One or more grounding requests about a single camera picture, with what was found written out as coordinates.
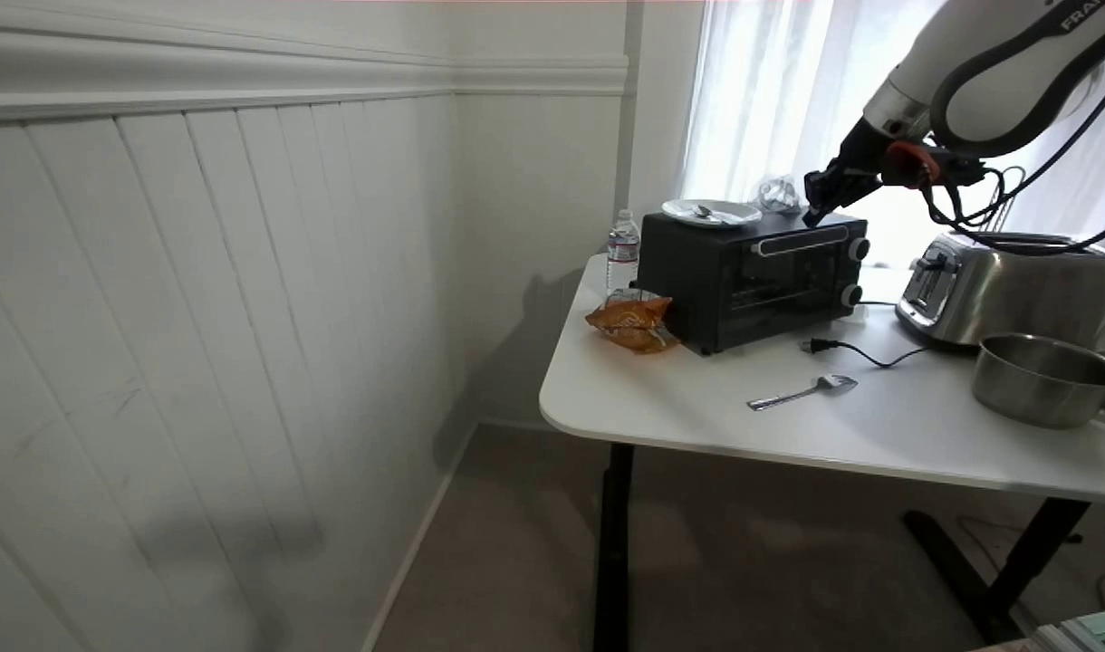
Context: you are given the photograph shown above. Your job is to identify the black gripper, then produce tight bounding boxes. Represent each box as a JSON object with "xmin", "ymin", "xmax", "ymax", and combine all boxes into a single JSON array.
[{"xmin": 804, "ymin": 119, "xmax": 938, "ymax": 227}]

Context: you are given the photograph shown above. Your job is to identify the black toaster oven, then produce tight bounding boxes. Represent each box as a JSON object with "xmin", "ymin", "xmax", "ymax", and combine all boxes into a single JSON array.
[{"xmin": 638, "ymin": 212, "xmax": 871, "ymax": 354}]

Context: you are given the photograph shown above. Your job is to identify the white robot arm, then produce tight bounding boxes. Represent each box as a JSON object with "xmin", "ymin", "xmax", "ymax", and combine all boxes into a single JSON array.
[{"xmin": 804, "ymin": 0, "xmax": 1105, "ymax": 223}]

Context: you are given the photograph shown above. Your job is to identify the crumpled clear plastic wrap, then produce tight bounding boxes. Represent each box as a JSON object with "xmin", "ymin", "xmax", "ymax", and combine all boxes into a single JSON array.
[{"xmin": 756, "ymin": 177, "xmax": 804, "ymax": 222}]

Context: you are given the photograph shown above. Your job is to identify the white window curtain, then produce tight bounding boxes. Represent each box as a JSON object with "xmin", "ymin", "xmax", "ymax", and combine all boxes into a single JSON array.
[{"xmin": 682, "ymin": 0, "xmax": 1105, "ymax": 222}]

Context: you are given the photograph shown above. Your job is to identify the silver metal toaster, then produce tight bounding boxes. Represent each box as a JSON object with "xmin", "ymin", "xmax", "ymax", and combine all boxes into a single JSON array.
[{"xmin": 895, "ymin": 232, "xmax": 1105, "ymax": 348}]

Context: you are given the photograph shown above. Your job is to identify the white plate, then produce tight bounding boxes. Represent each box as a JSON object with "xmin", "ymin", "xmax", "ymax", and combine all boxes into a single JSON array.
[{"xmin": 663, "ymin": 200, "xmax": 761, "ymax": 227}]

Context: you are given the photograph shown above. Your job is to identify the white table with black legs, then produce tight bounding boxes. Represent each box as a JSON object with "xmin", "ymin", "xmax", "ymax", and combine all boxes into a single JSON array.
[{"xmin": 540, "ymin": 261, "xmax": 1105, "ymax": 652}]

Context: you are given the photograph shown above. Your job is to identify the clear plastic water bottle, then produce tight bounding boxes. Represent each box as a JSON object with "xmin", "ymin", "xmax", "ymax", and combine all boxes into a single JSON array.
[{"xmin": 604, "ymin": 210, "xmax": 640, "ymax": 288}]

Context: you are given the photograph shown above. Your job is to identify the stainless steel pot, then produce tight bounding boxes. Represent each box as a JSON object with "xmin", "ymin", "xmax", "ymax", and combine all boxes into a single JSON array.
[{"xmin": 971, "ymin": 333, "xmax": 1105, "ymax": 427}]

